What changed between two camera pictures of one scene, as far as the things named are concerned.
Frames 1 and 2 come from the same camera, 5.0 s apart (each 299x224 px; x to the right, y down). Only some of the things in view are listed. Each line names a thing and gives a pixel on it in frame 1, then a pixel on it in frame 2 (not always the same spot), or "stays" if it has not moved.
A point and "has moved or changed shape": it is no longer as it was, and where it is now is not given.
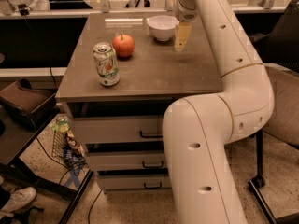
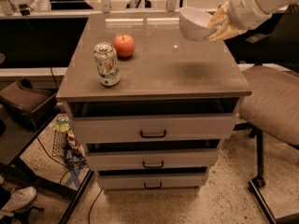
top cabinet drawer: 119,129 stays
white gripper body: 184,11 to 242,7
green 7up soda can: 106,64 stays
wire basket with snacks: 65,146 stays
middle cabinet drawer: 126,160 stays
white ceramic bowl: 162,26 has moved or changed shape
